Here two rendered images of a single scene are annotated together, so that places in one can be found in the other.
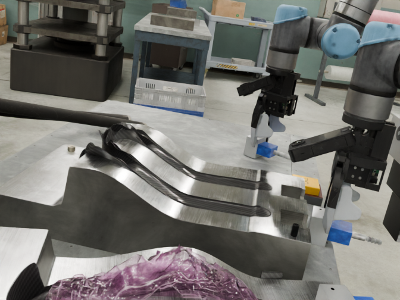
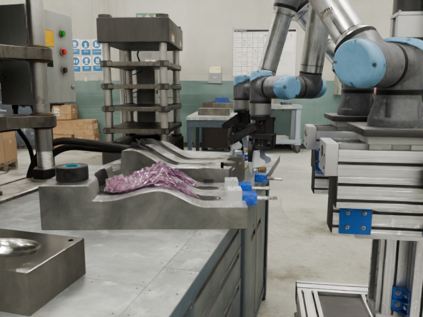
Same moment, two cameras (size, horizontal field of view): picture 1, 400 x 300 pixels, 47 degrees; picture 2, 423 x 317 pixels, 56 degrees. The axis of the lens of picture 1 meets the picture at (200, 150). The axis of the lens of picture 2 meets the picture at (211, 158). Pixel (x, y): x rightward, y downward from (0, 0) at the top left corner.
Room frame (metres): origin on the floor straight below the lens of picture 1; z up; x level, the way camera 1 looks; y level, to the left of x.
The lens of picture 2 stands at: (-0.64, -0.31, 1.14)
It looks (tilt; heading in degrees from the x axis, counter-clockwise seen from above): 10 degrees down; 9
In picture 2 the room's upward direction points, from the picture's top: straight up
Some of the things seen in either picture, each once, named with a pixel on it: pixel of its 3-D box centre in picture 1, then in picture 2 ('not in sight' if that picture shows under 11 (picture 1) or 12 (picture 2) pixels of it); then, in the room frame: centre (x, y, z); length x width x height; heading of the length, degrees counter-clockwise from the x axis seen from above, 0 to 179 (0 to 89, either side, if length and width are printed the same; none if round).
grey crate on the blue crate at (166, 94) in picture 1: (169, 94); not in sight; (3.95, 0.33, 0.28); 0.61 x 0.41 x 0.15; 95
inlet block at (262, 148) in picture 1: (270, 150); (244, 157); (1.18, -0.19, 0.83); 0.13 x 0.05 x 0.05; 58
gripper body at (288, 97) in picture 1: (278, 91); (242, 122); (1.18, -0.18, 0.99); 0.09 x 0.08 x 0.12; 58
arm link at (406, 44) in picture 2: not in sight; (399, 64); (0.53, -0.65, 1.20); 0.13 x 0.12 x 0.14; 132
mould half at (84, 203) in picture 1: (163, 187); (170, 164); (0.75, 0.05, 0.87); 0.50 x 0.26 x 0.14; 83
